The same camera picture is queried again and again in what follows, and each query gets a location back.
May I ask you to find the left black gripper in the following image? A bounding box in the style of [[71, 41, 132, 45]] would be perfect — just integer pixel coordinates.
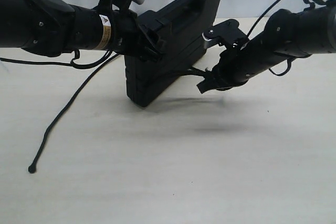
[[111, 10, 171, 61]]

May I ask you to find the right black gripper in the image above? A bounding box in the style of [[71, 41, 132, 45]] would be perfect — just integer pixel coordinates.
[[196, 49, 249, 94]]

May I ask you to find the black plastic carrying case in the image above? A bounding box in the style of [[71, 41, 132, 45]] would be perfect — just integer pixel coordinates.
[[124, 0, 221, 108]]

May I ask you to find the black braided rope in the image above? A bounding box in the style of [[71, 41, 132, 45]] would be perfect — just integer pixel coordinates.
[[28, 53, 218, 174]]

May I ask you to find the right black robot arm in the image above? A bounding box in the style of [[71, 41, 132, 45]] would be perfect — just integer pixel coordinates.
[[197, 0, 335, 93]]

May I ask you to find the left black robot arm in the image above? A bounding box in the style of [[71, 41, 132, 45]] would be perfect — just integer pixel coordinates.
[[1, 0, 165, 61]]

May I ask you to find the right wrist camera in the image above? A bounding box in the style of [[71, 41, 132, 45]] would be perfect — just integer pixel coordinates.
[[202, 19, 248, 49]]

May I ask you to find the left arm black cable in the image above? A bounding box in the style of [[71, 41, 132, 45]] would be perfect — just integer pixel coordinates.
[[0, 0, 127, 69]]

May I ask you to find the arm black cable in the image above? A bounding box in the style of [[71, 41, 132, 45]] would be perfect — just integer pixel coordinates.
[[0, 0, 127, 69], [244, 0, 336, 76]]

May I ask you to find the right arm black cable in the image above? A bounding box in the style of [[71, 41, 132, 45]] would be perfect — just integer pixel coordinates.
[[244, 0, 336, 76]]

